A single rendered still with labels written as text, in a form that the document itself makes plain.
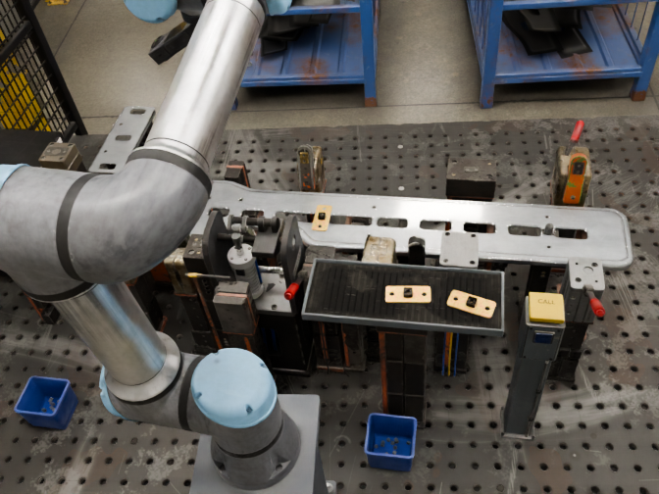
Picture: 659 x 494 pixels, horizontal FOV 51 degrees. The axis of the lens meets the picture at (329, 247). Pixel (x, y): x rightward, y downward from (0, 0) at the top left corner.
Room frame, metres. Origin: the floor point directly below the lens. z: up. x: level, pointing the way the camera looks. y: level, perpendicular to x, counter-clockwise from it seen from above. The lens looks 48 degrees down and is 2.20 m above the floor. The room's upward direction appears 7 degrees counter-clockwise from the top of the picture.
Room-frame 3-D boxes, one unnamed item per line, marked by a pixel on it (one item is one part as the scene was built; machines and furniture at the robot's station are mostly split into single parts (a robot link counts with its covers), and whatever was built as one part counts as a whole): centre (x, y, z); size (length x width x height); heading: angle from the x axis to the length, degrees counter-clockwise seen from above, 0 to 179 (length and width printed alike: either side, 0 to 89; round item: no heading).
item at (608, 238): (1.17, -0.01, 1.00); 1.38 x 0.22 x 0.02; 75
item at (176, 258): (1.06, 0.34, 0.88); 0.11 x 0.09 x 0.37; 165
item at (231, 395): (0.55, 0.18, 1.27); 0.13 x 0.12 x 0.14; 71
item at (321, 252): (0.97, 0.03, 0.89); 0.13 x 0.11 x 0.38; 165
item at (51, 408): (0.91, 0.73, 0.74); 0.11 x 0.10 x 0.09; 75
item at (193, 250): (1.02, 0.28, 0.91); 0.07 x 0.05 x 0.42; 165
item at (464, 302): (0.74, -0.25, 1.17); 0.08 x 0.04 x 0.01; 59
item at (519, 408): (0.72, -0.38, 0.92); 0.08 x 0.08 x 0.44; 75
